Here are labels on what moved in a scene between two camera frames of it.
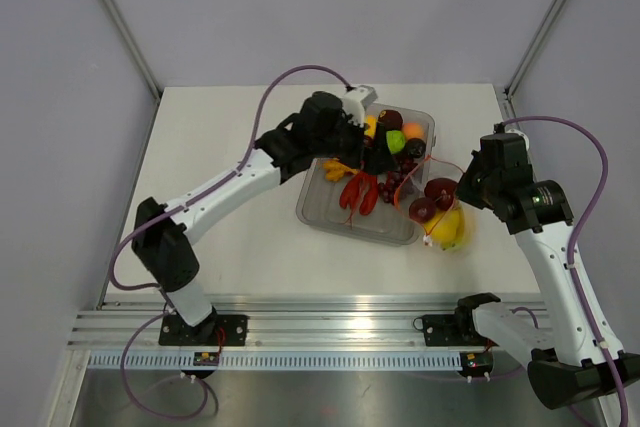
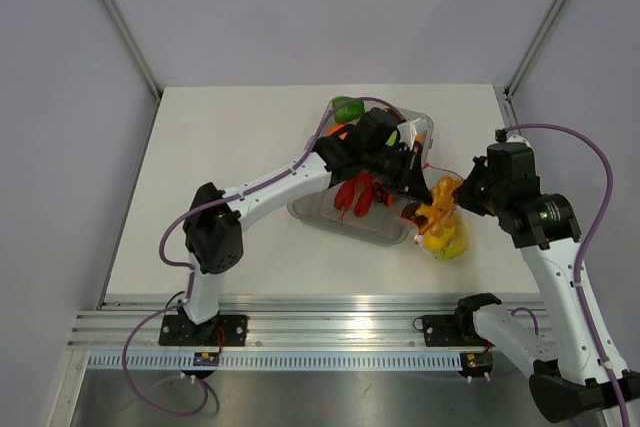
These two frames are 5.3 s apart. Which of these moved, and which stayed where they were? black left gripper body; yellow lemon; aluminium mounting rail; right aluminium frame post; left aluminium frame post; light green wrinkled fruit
Moved: black left gripper body; yellow lemon
Stayed: left aluminium frame post; light green wrinkled fruit; aluminium mounting rail; right aluminium frame post
